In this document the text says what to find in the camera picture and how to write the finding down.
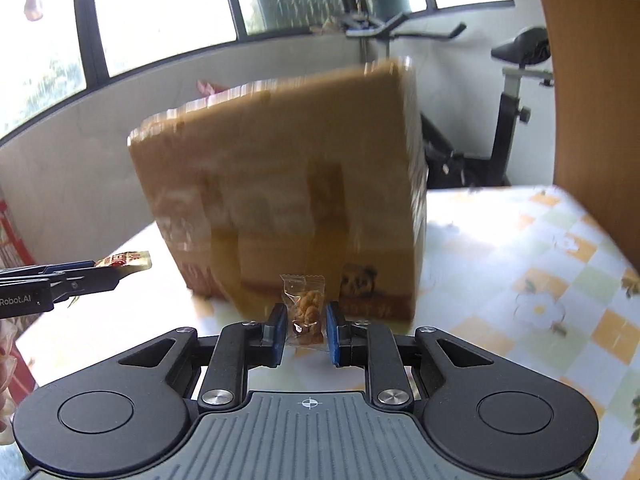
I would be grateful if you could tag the dark framed window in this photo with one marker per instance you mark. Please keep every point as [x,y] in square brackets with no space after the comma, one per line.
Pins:
[92,25]

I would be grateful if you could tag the pink crumpled item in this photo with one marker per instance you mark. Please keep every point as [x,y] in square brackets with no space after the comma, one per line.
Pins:
[210,88]

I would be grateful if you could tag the small red white snack packet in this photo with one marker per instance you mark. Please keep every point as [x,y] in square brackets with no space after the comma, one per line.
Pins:
[125,260]

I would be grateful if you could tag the brown cardboard box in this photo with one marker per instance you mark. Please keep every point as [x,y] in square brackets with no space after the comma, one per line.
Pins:
[280,185]

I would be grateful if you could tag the brown wooden panel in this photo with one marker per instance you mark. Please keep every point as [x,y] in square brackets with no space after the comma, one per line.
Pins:
[590,135]

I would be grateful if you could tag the crumpled clear plastic bag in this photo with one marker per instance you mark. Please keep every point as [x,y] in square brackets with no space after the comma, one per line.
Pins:
[5,375]

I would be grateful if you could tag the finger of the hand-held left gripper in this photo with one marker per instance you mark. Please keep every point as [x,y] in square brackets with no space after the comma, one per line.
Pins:
[90,282]
[60,267]

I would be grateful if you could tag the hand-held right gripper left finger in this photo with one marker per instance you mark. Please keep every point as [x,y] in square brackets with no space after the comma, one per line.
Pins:
[275,340]

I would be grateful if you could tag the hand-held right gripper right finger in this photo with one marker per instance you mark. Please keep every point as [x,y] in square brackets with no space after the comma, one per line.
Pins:
[336,340]

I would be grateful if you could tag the crumpled white plastic sheet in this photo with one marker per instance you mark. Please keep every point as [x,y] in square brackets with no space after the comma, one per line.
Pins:
[327,24]

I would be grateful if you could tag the small clear nut packet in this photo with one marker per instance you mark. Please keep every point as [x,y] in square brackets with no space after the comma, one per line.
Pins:
[305,310]

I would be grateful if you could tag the black exercise bike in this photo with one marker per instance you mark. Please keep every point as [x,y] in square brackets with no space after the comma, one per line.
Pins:
[525,47]

